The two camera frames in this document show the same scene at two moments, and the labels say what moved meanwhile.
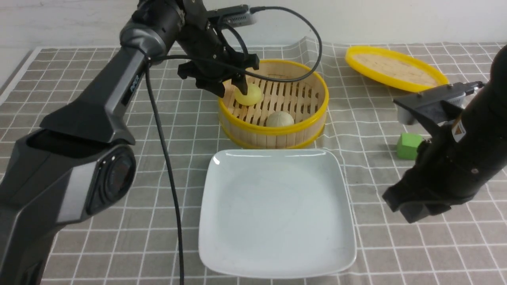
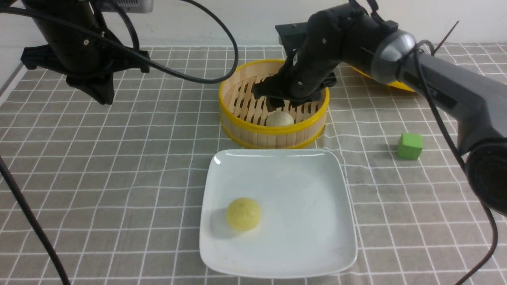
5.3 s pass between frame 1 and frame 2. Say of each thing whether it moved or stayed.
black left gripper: moved
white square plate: stayed
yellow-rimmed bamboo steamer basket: stayed
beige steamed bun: stayed
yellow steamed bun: moved
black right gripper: moved
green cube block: stayed
